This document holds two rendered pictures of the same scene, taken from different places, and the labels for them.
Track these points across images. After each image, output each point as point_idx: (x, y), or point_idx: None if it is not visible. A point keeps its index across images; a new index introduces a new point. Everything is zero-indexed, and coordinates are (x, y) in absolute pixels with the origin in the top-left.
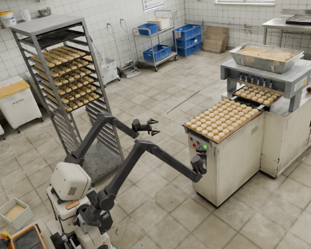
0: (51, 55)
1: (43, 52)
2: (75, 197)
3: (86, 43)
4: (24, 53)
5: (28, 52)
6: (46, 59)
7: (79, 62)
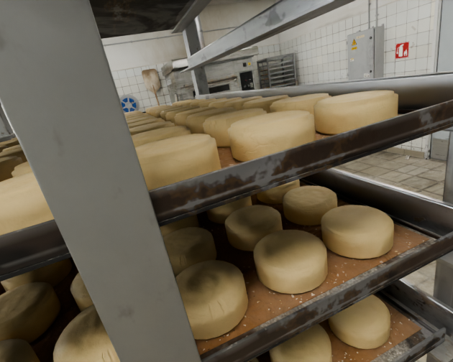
0: (141, 119)
1: (185, 136)
2: None
3: None
4: None
5: (281, 17)
6: (183, 70)
7: None
